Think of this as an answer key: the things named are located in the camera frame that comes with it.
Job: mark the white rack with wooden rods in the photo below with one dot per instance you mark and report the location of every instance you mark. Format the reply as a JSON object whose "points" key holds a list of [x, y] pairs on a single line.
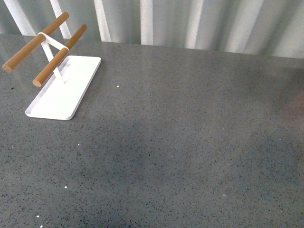
{"points": [[64, 80]]}

